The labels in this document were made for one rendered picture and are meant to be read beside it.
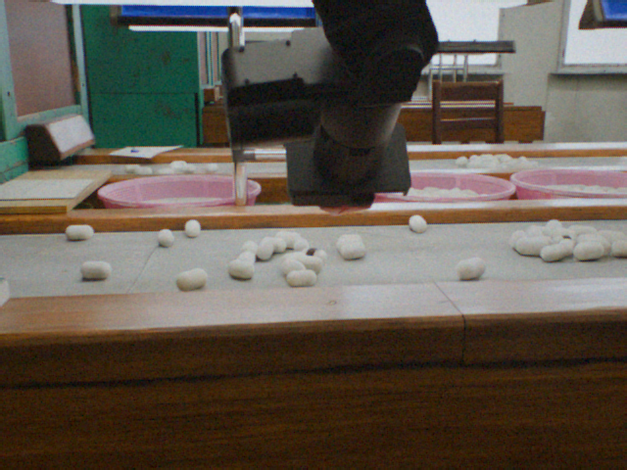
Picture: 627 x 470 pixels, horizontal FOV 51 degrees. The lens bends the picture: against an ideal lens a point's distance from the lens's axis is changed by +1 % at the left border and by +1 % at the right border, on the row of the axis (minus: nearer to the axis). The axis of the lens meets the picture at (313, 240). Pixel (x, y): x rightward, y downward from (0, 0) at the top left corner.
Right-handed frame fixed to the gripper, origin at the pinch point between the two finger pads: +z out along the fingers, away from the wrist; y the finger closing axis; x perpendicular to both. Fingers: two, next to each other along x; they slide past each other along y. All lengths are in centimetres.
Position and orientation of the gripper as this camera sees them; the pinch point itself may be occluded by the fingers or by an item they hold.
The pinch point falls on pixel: (334, 206)
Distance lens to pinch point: 62.0
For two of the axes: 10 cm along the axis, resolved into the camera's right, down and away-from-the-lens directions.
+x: 0.6, 9.1, -4.0
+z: -0.8, 4.1, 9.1
